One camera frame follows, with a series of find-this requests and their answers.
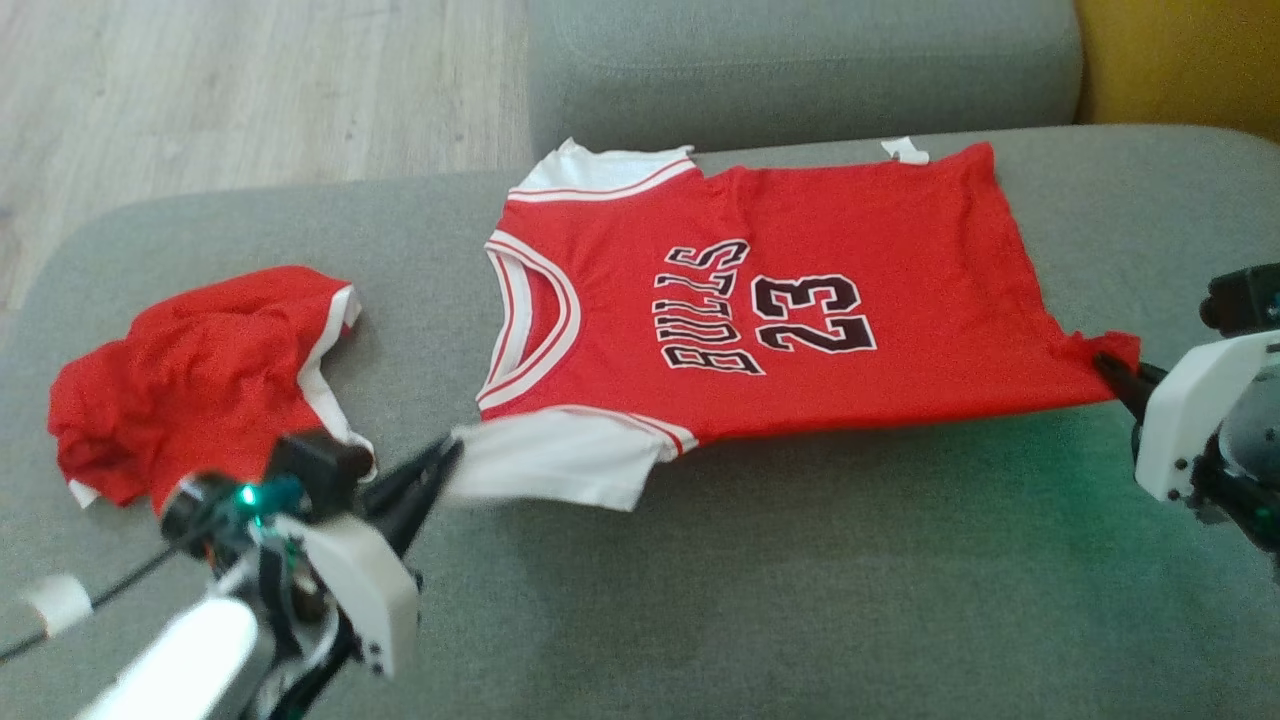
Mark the small grey sofa seat cushion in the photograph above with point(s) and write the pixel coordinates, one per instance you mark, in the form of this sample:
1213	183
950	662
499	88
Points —
800	80

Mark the red shorts with white stripe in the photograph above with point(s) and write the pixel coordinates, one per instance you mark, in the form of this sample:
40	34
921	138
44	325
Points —
200	380

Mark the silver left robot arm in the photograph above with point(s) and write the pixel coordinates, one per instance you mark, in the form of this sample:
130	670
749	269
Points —
190	650

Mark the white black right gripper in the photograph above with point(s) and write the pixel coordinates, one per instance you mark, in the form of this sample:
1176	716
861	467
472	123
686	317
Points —
1185	410

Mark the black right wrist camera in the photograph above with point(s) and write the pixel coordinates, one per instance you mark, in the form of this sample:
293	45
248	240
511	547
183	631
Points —
1245	300

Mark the yellow sofa back cushion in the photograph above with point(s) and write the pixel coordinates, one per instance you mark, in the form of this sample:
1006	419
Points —
1180	60

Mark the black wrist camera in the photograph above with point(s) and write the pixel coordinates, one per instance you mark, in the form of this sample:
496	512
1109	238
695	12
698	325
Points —
320	465
1245	300

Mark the large grey sofa seat cushion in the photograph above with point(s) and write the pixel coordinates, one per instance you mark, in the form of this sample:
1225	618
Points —
700	600

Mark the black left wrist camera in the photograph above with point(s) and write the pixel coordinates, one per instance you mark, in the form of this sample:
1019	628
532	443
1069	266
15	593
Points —
320	465

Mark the red white Bulls jersey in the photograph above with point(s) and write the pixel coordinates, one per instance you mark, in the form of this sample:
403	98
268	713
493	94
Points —
900	250

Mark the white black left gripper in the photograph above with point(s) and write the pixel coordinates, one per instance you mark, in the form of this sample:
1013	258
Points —
375	590

